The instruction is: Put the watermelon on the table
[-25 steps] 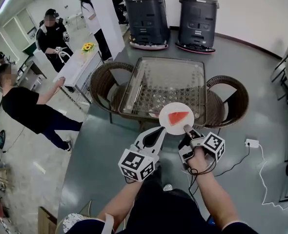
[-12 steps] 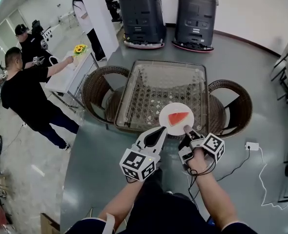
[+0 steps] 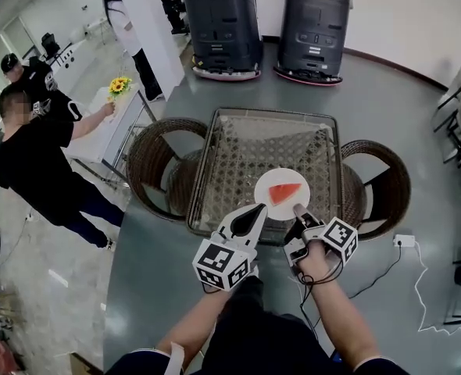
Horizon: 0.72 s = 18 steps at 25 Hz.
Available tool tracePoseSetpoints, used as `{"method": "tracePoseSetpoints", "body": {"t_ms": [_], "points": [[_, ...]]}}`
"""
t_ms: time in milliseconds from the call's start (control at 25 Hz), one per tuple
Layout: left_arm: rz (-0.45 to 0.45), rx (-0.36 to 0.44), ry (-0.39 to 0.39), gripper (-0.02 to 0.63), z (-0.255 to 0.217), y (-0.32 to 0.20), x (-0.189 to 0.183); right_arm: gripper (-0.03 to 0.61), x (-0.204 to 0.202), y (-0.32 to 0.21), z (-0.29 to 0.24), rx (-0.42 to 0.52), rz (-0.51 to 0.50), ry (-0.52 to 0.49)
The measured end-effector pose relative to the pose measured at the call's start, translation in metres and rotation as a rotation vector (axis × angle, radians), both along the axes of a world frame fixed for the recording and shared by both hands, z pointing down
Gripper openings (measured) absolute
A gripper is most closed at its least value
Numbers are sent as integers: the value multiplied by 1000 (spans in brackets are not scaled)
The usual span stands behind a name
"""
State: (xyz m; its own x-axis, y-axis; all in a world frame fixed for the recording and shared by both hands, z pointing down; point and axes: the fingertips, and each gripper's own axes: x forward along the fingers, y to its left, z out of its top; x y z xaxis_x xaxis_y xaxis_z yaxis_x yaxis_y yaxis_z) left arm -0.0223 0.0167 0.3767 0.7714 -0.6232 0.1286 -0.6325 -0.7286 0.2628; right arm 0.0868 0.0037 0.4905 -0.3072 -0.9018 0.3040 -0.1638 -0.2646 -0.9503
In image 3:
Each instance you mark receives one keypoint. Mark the person's right forearm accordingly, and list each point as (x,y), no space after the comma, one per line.
(338,318)

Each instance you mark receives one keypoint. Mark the white power strip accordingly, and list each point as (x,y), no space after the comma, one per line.
(405,241)

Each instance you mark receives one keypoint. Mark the glass wicker table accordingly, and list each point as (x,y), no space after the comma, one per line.
(246,147)

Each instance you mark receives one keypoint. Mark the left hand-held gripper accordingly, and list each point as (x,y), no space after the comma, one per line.
(222,260)

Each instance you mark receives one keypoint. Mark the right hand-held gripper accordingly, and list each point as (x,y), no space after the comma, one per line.
(341,238)

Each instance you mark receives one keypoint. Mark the brown wicker chair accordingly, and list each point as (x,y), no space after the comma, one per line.
(148,162)
(394,186)

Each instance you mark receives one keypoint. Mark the red watermelon slice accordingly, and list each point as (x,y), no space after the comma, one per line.
(283,193)

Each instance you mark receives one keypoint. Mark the yellow sunflower bunch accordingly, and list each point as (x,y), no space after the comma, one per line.
(120,84)

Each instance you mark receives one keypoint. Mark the white metal-framed table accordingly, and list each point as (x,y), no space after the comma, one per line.
(105,131)

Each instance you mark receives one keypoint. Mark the black office chair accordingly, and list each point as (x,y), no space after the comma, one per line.
(50,44)

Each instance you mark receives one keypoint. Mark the white counter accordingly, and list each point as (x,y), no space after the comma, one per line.
(72,55)

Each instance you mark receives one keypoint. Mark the person's dark clothing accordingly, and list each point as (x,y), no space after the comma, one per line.
(261,338)

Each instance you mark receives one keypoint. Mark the dark service robot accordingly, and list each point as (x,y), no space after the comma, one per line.
(314,29)
(222,26)

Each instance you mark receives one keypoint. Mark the person's right hand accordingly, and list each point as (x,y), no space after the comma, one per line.
(318,262)

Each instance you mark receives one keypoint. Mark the white round plate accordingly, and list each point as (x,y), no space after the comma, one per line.
(269,182)

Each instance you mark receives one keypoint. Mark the person's white shoe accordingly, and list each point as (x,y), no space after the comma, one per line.
(254,270)

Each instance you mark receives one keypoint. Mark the person's left forearm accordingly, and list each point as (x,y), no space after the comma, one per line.
(197,322)

